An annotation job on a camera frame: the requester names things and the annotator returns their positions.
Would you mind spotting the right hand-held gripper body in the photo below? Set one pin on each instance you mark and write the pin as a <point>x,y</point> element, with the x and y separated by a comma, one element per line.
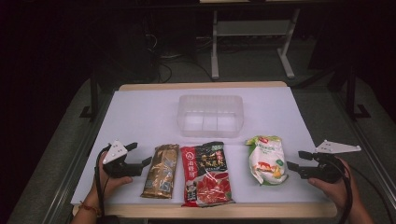
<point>327,168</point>

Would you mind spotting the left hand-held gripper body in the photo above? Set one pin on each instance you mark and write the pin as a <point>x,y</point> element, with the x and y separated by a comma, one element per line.
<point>120,168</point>

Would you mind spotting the gold foil packet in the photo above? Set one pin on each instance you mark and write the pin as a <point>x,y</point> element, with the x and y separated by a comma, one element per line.
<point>160,171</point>

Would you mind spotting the white and green packet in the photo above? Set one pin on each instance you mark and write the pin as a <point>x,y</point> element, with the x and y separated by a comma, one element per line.
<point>267,160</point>

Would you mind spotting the red soup base packet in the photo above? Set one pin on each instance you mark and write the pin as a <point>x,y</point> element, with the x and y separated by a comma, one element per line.
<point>207,174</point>

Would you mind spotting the clear plastic container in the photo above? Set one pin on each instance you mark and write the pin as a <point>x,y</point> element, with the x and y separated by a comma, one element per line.
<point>210,116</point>

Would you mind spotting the person's left hand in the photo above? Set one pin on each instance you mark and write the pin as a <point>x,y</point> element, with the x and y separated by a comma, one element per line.
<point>109,186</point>

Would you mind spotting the person's right hand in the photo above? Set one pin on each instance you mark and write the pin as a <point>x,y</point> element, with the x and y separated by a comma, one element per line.
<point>334,190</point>

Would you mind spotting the white paper sheet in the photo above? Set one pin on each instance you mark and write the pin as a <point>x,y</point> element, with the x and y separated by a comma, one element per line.
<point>149,118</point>

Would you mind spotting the black metal stand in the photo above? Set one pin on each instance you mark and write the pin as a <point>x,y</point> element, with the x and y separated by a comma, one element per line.
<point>351,93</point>
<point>94,93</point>

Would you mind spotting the aluminium rail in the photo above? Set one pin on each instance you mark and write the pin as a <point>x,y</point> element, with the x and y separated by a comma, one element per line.
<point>370,146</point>
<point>71,168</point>

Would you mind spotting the white metal table frame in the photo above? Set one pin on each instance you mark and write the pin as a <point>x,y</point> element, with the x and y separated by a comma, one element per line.
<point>252,28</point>

